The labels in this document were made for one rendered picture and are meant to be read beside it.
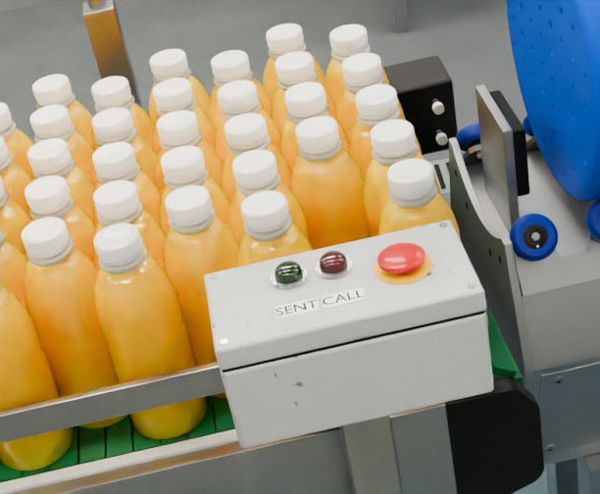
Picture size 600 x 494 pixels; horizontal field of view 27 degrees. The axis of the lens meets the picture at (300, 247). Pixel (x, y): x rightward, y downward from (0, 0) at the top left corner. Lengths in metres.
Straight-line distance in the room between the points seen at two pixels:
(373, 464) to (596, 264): 0.32
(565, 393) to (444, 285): 0.41
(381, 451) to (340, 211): 0.24
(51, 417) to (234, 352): 0.25
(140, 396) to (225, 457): 0.10
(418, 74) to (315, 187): 0.32
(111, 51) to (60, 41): 2.81
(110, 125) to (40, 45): 3.13
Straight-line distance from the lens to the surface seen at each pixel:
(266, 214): 1.01
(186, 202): 1.05
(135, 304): 1.04
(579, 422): 1.36
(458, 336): 0.92
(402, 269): 0.91
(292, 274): 0.93
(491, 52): 3.68
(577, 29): 1.10
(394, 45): 3.79
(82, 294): 1.08
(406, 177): 1.03
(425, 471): 1.16
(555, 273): 1.20
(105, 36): 1.50
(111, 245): 1.02
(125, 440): 1.15
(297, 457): 1.12
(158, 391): 1.08
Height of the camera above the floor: 1.64
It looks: 34 degrees down
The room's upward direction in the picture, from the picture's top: 12 degrees counter-clockwise
